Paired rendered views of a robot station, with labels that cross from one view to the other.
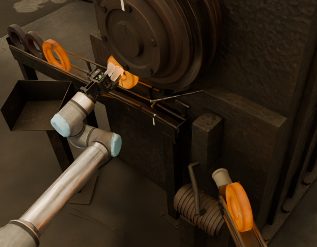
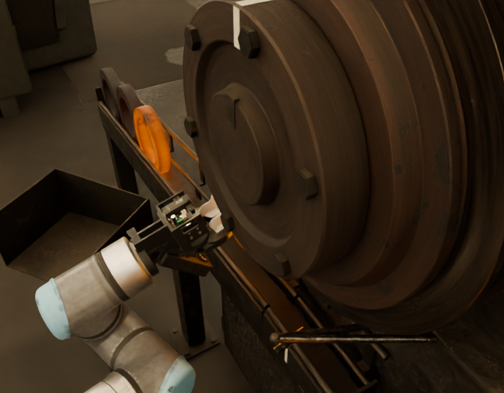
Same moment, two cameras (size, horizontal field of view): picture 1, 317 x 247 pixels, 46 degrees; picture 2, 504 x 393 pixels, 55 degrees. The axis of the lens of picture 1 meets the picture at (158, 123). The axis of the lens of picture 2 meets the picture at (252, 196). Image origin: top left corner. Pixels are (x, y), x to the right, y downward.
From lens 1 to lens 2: 0.76 m
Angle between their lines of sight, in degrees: 12
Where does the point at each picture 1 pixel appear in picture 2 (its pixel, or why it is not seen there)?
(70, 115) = (79, 295)
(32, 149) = not seen: hidden behind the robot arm
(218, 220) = not seen: outside the picture
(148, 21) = (306, 102)
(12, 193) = (24, 358)
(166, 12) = (385, 83)
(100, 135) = (144, 357)
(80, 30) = not seen: hidden behind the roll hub
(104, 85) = (189, 236)
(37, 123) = (59, 265)
